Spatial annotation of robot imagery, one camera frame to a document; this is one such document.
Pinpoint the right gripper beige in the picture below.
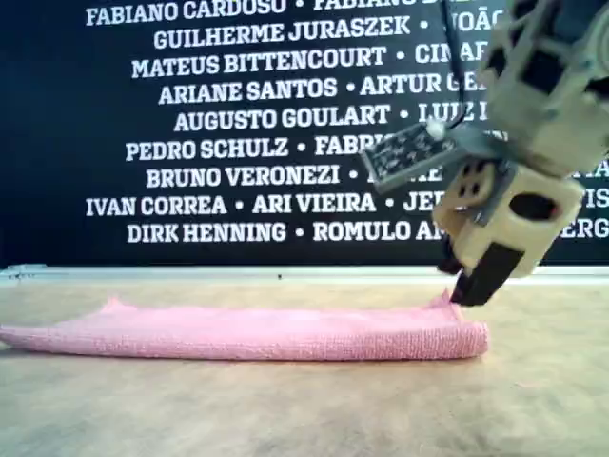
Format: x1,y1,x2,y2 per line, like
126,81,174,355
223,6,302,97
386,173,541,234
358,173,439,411
437,159,582,308

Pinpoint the pink cloth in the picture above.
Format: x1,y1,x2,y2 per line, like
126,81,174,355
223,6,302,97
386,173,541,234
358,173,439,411
0,288,490,366

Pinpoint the black banner with names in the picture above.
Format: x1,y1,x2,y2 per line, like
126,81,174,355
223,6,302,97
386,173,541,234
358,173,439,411
0,0,609,268

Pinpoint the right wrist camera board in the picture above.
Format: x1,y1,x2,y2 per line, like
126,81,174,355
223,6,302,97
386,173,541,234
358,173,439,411
359,121,518,228

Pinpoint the black right camera cable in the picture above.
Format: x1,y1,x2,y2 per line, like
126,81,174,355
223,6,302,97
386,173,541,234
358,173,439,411
440,0,465,132

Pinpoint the aluminium rail under banner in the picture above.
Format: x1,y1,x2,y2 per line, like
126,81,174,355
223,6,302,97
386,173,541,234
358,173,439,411
0,264,609,288

